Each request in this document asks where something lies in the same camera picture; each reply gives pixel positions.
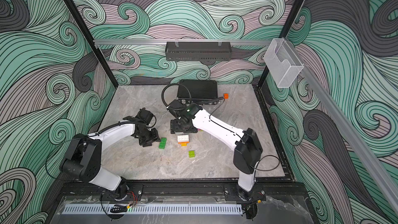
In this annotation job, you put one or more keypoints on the white slotted cable duct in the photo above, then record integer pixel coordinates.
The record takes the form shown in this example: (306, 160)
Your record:
(162, 209)

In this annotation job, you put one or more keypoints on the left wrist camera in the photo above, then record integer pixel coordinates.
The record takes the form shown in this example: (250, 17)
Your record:
(146, 116)

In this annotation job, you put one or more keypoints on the black wall-mounted tray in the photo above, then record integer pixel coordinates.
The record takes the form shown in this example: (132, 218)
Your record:
(198, 51)

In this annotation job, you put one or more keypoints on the dark green long lego brick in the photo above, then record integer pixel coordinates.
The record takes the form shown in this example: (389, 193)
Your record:
(162, 143)

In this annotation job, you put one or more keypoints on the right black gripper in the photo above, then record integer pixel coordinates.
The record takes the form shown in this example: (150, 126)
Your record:
(175, 127)

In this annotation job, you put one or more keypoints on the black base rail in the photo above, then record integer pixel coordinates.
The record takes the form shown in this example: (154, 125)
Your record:
(139, 190)

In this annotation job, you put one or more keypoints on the aluminium wall rail right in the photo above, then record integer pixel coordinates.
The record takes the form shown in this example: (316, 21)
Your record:
(379, 174)

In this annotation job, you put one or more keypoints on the clear plastic wall bin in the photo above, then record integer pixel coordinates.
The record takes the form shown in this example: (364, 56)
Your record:
(283, 62)

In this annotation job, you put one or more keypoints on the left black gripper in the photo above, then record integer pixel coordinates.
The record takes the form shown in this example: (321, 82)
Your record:
(155, 138)

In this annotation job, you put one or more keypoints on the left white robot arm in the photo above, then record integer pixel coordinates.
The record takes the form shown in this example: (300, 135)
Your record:
(82, 159)

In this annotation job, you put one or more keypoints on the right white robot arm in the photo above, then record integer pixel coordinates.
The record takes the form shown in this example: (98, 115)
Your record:
(245, 143)

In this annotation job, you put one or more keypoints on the white lego brick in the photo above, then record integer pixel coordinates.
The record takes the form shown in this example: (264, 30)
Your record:
(183, 138)

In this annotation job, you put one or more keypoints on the black case on table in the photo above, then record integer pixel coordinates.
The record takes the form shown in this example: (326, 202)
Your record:
(200, 91)

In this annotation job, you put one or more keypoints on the lime green small lego brick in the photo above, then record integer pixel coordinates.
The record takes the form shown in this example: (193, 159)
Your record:
(191, 154)

